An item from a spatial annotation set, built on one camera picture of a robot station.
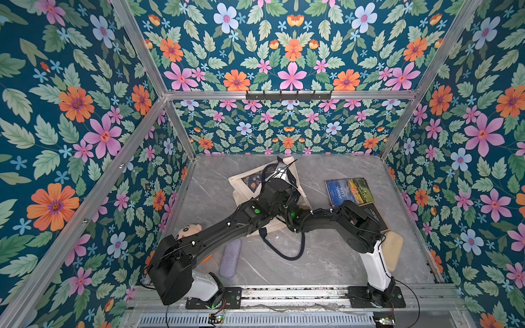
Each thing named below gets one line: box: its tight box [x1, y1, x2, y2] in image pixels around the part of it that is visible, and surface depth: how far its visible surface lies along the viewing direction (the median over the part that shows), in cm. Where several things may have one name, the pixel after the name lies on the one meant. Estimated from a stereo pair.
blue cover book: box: [325, 176, 375, 208], surface depth 103 cm
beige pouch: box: [382, 230, 404, 272], surface depth 84 cm
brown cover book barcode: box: [358, 201, 390, 233], surface depth 94 cm
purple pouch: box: [219, 238, 242, 279], surface depth 82 cm
